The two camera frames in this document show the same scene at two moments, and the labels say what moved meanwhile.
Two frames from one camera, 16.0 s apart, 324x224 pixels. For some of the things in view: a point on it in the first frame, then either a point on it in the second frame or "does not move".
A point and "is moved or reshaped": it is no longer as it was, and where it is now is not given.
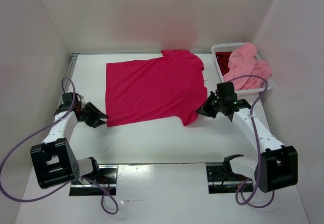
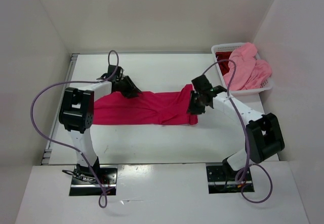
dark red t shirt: [223, 59] does not move
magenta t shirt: [171, 86] is moved or reshaped
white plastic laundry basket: [231, 47] does not move
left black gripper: [95, 121] → [132, 88]
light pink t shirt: [245, 71] does not move
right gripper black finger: [212, 114] → [197, 110]
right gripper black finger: [207, 105] → [194, 102]
